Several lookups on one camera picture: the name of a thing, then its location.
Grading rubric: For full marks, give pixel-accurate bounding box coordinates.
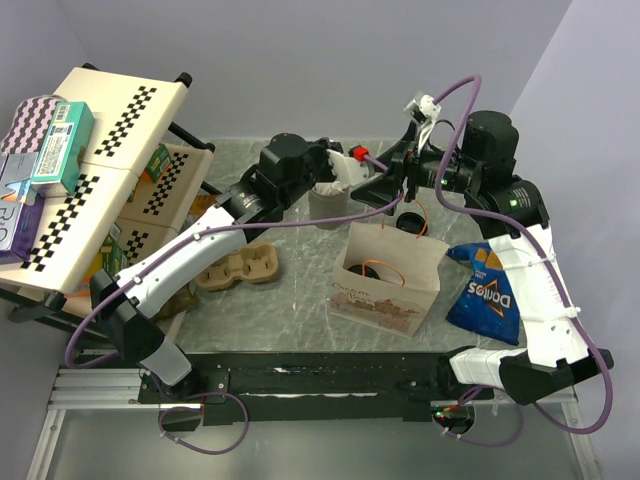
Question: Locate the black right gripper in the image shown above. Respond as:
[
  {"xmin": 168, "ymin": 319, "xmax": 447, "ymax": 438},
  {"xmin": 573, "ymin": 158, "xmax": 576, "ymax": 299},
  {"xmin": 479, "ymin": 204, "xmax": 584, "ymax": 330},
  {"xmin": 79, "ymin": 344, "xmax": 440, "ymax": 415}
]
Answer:
[{"xmin": 352, "ymin": 120, "xmax": 483, "ymax": 215}]

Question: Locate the black coffee cup lid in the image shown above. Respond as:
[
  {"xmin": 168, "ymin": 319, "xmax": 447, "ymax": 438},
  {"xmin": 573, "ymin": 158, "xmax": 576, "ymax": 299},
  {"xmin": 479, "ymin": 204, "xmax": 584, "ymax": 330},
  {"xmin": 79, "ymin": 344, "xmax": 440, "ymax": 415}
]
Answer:
[{"xmin": 347, "ymin": 264, "xmax": 381, "ymax": 280}]

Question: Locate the cardboard cup carrier tray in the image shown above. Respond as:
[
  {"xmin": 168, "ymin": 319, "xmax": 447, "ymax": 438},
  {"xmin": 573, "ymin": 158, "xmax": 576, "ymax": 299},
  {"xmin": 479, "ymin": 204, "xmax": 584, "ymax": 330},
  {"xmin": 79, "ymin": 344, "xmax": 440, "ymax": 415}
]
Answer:
[{"xmin": 194, "ymin": 242, "xmax": 279, "ymax": 292}]

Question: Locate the brown paper takeout bag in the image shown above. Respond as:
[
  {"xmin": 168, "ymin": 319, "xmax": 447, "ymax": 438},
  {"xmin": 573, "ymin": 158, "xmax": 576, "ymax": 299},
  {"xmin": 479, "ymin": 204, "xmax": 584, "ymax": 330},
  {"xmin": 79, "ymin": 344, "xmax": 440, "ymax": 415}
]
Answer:
[{"xmin": 327, "ymin": 222, "xmax": 449, "ymax": 338}]

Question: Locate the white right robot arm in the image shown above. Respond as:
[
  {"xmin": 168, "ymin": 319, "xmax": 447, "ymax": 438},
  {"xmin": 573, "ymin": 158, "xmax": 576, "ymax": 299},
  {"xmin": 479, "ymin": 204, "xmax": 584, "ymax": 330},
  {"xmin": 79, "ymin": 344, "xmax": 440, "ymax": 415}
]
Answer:
[{"xmin": 352, "ymin": 110, "xmax": 614, "ymax": 408}]

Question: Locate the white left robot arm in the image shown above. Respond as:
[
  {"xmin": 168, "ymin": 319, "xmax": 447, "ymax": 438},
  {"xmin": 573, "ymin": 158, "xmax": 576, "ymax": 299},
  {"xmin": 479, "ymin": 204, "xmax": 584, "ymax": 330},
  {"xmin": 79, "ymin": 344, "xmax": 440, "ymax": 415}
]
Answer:
[{"xmin": 90, "ymin": 134, "xmax": 357, "ymax": 402}]

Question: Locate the grey straw holder cup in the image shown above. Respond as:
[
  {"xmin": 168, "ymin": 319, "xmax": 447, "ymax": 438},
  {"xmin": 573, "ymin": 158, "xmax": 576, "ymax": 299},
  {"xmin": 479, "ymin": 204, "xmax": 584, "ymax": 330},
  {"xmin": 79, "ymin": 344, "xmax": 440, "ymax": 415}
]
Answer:
[{"xmin": 308, "ymin": 189, "xmax": 349, "ymax": 220}]

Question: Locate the orange snack bag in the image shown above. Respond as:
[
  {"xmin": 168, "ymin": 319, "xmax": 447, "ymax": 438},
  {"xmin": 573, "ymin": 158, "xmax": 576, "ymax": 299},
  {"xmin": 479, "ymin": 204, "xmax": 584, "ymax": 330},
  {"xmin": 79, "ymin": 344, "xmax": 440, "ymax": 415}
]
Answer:
[{"xmin": 188, "ymin": 194, "xmax": 217, "ymax": 219}]

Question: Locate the green box middle shelf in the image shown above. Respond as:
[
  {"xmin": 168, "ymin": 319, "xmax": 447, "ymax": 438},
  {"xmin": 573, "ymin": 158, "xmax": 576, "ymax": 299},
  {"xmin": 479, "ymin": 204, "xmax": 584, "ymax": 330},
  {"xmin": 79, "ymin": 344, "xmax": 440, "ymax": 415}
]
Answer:
[{"xmin": 140, "ymin": 143, "xmax": 172, "ymax": 183}]

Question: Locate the blue chips bag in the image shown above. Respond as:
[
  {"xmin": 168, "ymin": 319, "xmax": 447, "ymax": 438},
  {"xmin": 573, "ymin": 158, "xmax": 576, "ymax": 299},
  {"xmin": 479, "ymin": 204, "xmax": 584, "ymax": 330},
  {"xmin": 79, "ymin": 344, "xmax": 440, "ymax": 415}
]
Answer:
[{"xmin": 446, "ymin": 242, "xmax": 520, "ymax": 346}]

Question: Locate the cream checkered shelf rack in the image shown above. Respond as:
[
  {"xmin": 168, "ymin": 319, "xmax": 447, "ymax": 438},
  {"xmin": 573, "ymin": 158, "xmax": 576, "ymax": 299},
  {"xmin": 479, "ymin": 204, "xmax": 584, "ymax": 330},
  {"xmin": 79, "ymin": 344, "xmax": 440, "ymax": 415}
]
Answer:
[{"xmin": 1, "ymin": 63, "xmax": 215, "ymax": 332}]

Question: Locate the green orange box lower shelf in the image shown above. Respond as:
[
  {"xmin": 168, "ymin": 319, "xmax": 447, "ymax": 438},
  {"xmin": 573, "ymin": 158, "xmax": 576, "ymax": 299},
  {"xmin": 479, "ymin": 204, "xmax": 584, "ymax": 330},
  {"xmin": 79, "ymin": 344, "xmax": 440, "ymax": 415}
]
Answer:
[{"xmin": 73, "ymin": 234, "xmax": 129, "ymax": 296}]

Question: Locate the teal cardboard box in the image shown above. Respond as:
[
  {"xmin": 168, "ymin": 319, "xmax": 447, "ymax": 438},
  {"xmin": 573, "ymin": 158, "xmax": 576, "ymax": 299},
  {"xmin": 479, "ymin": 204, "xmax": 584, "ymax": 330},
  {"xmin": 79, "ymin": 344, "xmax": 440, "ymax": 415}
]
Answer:
[{"xmin": 31, "ymin": 101, "xmax": 95, "ymax": 198}]

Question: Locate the pink wavy patterned can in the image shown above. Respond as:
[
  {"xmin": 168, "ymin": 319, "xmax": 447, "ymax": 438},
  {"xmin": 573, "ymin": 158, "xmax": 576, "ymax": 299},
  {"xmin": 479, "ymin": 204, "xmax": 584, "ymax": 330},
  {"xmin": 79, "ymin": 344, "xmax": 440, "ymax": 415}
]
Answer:
[{"xmin": 1, "ymin": 95, "xmax": 63, "ymax": 155}]

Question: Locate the purple product box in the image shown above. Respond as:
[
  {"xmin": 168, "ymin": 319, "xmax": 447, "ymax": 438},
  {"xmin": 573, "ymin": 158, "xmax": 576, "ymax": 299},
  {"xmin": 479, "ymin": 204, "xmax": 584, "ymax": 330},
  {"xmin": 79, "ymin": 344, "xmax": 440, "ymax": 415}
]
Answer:
[{"xmin": 0, "ymin": 194, "xmax": 45, "ymax": 265}]

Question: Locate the silver grey small box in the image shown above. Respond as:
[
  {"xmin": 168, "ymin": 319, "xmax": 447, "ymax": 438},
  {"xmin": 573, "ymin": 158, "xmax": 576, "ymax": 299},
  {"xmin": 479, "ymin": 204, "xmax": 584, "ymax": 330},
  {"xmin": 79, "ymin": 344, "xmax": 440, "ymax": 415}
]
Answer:
[{"xmin": 1, "ymin": 152, "xmax": 38, "ymax": 205}]

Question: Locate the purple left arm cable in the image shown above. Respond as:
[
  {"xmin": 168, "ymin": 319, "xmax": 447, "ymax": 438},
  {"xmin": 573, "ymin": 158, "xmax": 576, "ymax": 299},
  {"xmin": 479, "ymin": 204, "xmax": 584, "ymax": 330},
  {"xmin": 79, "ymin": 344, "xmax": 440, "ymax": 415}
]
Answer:
[{"xmin": 64, "ymin": 152, "xmax": 406, "ymax": 456}]

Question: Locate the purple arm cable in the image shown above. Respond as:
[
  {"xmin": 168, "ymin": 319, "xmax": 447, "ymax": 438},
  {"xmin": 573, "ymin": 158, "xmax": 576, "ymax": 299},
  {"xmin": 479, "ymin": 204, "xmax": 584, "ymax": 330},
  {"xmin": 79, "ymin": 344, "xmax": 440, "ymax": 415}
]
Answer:
[
  {"xmin": 432, "ymin": 73, "xmax": 615, "ymax": 446},
  {"xmin": 64, "ymin": 152, "xmax": 406, "ymax": 456}
]

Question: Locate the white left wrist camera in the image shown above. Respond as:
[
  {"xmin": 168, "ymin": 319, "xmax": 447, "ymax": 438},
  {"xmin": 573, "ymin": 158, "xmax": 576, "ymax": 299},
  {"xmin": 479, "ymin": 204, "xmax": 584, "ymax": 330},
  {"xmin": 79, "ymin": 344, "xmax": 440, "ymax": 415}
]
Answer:
[{"xmin": 327, "ymin": 149, "xmax": 375, "ymax": 187}]

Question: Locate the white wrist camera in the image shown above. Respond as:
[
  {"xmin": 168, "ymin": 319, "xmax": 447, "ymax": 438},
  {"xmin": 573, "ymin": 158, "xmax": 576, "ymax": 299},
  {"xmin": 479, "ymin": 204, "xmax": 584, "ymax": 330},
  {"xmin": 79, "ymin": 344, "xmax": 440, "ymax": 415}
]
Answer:
[
  {"xmin": 403, "ymin": 92, "xmax": 441, "ymax": 150},
  {"xmin": 327, "ymin": 149, "xmax": 375, "ymax": 187}
]

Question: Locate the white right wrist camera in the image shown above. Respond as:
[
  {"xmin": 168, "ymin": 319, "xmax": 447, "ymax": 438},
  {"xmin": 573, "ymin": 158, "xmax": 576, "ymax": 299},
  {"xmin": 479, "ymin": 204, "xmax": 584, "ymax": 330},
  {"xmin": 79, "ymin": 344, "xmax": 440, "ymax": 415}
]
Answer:
[{"xmin": 403, "ymin": 92, "xmax": 441, "ymax": 150}]

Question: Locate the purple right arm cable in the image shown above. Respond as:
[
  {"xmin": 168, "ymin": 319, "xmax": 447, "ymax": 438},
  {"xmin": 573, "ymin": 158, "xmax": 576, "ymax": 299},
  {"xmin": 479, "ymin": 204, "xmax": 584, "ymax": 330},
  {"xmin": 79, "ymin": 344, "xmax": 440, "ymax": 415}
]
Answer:
[{"xmin": 432, "ymin": 73, "xmax": 615, "ymax": 446}]

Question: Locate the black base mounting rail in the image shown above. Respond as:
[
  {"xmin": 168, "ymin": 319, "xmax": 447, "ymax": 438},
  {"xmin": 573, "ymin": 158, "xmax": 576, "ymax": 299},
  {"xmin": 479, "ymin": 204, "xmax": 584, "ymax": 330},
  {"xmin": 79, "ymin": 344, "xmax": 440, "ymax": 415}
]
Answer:
[{"xmin": 138, "ymin": 352, "xmax": 469, "ymax": 426}]

